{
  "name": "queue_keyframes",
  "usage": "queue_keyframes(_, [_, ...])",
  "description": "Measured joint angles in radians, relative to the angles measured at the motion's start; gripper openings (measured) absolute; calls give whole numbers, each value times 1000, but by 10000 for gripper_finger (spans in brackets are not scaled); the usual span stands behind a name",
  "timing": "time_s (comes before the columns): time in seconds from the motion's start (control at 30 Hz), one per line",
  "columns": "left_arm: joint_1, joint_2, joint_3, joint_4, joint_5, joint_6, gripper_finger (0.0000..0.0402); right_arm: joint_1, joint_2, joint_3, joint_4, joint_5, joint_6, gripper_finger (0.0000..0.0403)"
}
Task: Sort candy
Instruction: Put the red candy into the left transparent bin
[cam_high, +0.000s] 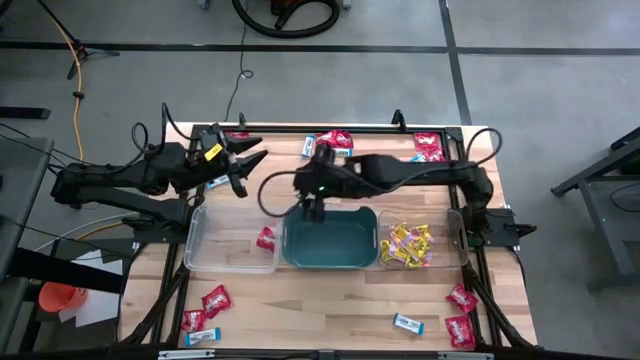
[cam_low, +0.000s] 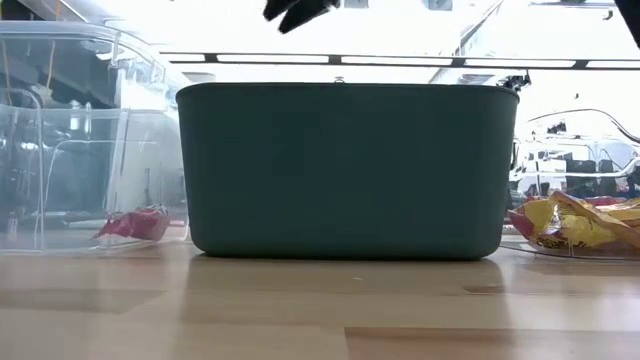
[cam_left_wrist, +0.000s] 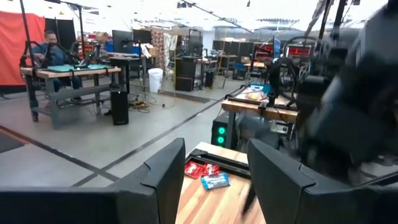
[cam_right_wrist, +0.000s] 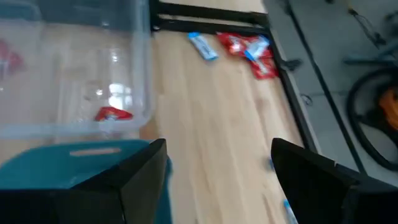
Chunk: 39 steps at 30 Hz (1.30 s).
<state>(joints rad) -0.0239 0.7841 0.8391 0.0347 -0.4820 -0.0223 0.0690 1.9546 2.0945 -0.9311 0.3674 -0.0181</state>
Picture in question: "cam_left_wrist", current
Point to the red sign panel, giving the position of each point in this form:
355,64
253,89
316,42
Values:
298,51

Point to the black computer green lights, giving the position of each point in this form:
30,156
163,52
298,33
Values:
221,130

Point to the dark floor mat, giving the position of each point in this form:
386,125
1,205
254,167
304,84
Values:
186,97

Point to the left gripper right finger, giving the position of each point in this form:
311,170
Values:
280,186

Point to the patterned fabric curtain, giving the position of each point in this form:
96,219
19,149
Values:
159,49

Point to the white trash bin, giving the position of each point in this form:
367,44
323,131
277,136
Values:
155,81

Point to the Hershey's white blue candy bar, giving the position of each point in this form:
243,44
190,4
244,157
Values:
215,181

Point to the black table edge rail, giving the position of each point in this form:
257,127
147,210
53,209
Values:
217,161

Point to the red Skittles bag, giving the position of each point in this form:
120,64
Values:
194,169

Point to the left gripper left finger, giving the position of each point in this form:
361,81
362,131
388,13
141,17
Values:
168,174

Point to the teal table mat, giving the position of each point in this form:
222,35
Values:
62,68

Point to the black speaker cabinet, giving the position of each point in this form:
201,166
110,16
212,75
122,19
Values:
185,74

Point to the orange curtain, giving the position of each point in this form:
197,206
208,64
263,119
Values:
12,46

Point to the black monitor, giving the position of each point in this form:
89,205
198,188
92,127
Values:
122,40
142,35

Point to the wooden workbench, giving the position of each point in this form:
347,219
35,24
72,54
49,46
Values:
62,74
248,107

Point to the black computer tower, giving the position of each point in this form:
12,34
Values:
119,107

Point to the person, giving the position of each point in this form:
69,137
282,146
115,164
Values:
56,56

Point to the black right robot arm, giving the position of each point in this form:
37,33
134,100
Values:
357,118

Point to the background black robot arm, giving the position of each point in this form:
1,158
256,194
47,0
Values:
275,74

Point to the black backdrop panel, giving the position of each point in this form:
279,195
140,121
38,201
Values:
63,32

